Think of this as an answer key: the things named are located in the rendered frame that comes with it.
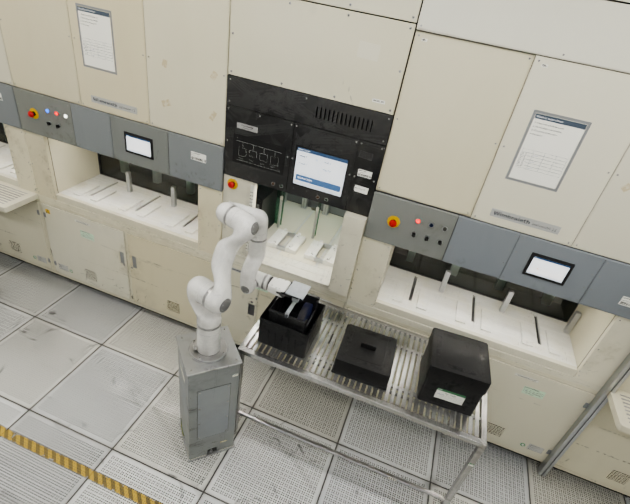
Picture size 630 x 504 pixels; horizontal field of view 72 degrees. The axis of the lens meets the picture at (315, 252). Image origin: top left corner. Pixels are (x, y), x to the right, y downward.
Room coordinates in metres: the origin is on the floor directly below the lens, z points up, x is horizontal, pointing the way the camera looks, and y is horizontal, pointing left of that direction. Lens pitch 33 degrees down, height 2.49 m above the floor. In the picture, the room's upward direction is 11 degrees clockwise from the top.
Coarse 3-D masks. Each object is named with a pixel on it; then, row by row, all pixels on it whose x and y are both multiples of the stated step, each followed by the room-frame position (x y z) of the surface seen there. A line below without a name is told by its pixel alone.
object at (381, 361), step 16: (352, 336) 1.72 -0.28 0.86; (368, 336) 1.74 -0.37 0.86; (384, 336) 1.76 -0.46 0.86; (352, 352) 1.60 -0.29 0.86; (368, 352) 1.62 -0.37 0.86; (384, 352) 1.64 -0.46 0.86; (336, 368) 1.53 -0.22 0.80; (352, 368) 1.52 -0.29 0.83; (368, 368) 1.51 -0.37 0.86; (384, 368) 1.53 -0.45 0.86; (368, 384) 1.50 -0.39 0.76; (384, 384) 1.49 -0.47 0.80
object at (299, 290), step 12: (288, 288) 1.75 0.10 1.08; (300, 288) 1.76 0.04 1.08; (276, 300) 1.75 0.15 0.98; (288, 300) 1.86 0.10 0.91; (300, 300) 1.85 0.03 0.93; (312, 300) 1.84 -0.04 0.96; (276, 312) 1.66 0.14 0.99; (288, 312) 1.65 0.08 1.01; (312, 312) 1.82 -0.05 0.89; (288, 324) 1.65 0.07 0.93; (300, 324) 1.63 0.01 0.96; (312, 324) 1.80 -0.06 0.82
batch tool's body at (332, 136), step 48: (240, 96) 2.27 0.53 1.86; (288, 96) 2.21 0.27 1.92; (288, 144) 2.20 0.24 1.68; (336, 144) 2.14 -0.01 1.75; (384, 144) 2.08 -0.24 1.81; (240, 192) 2.27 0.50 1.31; (288, 192) 2.19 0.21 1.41; (288, 240) 2.54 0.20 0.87; (336, 240) 2.66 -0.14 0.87; (240, 288) 2.25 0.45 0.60; (336, 288) 2.05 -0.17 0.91; (240, 336) 2.24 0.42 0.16
